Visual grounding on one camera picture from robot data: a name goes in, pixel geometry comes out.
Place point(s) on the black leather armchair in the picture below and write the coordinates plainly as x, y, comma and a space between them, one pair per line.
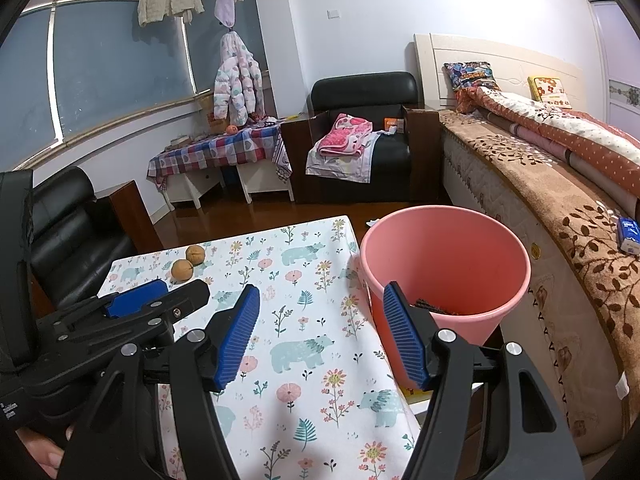
70, 240

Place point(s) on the black armchair with wooden sides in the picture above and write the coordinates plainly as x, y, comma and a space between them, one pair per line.
360, 95

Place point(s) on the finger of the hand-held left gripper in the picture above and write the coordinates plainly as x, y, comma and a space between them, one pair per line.
135, 300
180, 305

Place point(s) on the brown walnut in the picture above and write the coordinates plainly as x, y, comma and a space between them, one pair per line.
182, 270
195, 254

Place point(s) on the pale purple wardrobe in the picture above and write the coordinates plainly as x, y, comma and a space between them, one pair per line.
620, 60

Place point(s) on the orange dotted quilt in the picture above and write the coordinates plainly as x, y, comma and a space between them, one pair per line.
565, 135

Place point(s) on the cream bed headboard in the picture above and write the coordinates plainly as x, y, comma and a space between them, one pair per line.
500, 60

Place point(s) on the black foam net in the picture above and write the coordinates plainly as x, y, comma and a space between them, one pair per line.
434, 306

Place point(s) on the white dotted puffer jacket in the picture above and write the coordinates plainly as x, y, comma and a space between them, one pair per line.
235, 85

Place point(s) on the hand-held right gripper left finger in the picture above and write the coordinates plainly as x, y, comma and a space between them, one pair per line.
235, 335

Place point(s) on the colourful printed pillow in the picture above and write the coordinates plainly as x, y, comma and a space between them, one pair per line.
470, 82

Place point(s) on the person's left hand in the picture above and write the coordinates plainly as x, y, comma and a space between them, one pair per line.
45, 452

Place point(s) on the plaid tablecloth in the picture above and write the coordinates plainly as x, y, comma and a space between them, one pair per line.
220, 150

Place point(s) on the floral tablecloth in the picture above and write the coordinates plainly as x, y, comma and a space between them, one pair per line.
310, 310

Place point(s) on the yellow flowered pillow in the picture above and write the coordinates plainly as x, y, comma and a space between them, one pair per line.
550, 91

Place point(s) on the quilted mattress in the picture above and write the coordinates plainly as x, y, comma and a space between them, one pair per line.
480, 200

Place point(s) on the beige jacket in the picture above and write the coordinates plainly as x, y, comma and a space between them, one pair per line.
170, 2

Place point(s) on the purple hat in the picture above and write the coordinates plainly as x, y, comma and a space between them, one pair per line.
227, 7

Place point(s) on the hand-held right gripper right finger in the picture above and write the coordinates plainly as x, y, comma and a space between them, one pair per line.
405, 340

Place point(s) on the white floral cloth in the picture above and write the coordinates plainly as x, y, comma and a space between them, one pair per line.
340, 167

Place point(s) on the pink plastic bin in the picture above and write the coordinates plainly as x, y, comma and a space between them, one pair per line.
450, 260

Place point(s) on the blue tissue packet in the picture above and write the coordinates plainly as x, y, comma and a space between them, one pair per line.
629, 235

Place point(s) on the stack of books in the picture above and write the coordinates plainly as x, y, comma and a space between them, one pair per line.
180, 140

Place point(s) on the orange fruit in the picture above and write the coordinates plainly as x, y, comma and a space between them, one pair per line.
231, 130

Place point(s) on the large curved window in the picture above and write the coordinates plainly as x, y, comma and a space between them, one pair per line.
100, 60

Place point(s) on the pink folded blanket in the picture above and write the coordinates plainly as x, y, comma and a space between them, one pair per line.
345, 135

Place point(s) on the brown leaf-patterned blanket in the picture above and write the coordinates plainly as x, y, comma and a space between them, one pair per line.
565, 220

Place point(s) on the small orange box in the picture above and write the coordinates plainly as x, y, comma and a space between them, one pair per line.
392, 122

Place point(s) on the white side table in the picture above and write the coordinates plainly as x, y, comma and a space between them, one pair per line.
230, 185

